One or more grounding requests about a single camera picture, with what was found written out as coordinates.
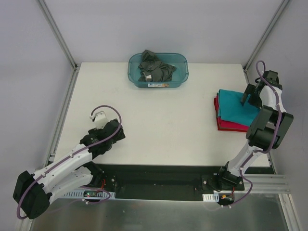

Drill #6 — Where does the left aluminium frame post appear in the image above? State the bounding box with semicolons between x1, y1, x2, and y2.
36;0;78;71

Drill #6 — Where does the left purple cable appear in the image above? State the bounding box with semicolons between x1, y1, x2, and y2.
16;105;122;221

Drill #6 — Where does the dark grey crumpled shirt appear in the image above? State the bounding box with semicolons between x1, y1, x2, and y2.
138;50;177;82

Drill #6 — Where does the aluminium front rail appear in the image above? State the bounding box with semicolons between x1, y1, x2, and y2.
30;169;291;193

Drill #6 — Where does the teal t shirt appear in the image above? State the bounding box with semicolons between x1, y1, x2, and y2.
218;89;260;127

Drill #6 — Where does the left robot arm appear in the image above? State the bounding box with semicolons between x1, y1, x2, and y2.
13;119;125;219

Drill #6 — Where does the teal plastic bin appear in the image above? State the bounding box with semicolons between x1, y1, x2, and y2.
128;53;189;88

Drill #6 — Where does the right white cable duct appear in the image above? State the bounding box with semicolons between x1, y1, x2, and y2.
202;193;219;203

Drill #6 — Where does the white cable duct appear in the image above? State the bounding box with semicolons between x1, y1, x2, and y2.
202;193;219;203
62;189;116;200

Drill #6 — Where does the aluminium frame post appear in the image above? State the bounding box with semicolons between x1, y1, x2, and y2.
36;0;78;71
243;0;292;73

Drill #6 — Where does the right aluminium frame post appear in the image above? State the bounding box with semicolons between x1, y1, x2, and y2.
243;0;292;73

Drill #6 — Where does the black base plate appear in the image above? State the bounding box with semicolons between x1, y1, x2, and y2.
98;164;244;201

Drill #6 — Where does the left white cable duct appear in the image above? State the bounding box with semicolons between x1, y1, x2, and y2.
62;189;116;200

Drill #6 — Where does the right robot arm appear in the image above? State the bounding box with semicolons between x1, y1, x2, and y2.
217;70;294;190

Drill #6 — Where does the folded red t shirt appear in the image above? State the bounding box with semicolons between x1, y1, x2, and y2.
213;94;249;133

